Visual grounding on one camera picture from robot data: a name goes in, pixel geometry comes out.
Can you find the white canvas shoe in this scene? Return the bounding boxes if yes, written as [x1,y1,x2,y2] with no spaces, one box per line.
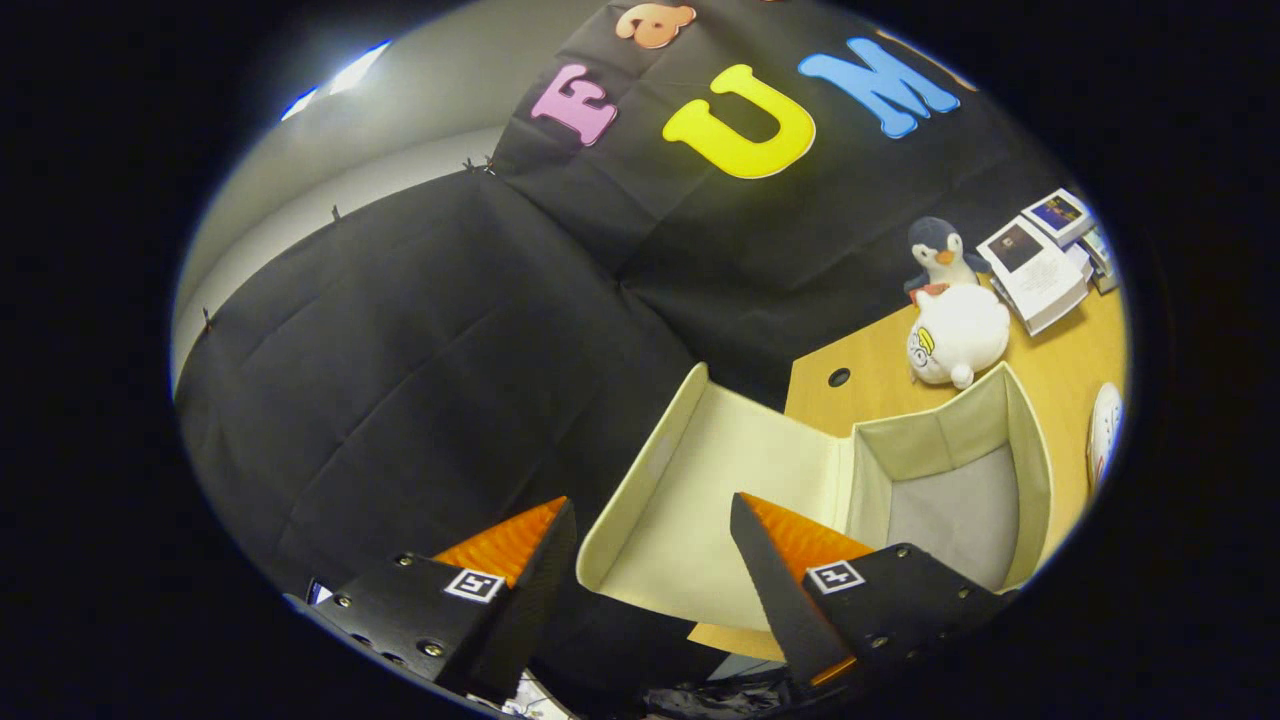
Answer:
[1086,382,1125,493]

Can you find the grey penguin plush toy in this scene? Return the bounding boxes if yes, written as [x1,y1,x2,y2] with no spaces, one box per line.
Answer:
[903,216,991,301]

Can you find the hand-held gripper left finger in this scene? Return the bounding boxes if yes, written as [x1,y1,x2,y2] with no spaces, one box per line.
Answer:
[285,497,579,701]

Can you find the white book with dark portrait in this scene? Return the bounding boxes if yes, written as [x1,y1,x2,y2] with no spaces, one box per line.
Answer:
[976,216,1091,337]

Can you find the white duck plush toy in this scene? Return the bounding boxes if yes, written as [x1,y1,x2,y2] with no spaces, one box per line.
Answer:
[906,284,1012,390]

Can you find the small ceiling light panel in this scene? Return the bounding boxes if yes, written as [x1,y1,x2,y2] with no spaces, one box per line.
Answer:
[280,40,393,123]

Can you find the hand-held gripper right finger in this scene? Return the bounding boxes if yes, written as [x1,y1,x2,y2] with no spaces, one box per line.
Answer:
[730,492,1016,691]

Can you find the beige fabric storage box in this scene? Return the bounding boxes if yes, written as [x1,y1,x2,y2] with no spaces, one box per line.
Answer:
[575,362,1053,633]

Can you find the book with blue picture cover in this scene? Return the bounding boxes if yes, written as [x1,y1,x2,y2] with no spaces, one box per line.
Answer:
[1020,188,1096,248]

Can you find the book with pale teal cover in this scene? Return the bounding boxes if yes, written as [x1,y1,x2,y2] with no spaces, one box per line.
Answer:
[1085,228,1119,295]

